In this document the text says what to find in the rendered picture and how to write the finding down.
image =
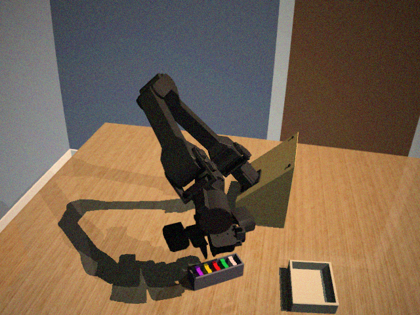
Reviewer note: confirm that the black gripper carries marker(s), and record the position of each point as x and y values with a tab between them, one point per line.
177	237

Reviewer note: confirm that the purple fuse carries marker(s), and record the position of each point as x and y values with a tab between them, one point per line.
198	271

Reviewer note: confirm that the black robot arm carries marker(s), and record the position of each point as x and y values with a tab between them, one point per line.
183	161

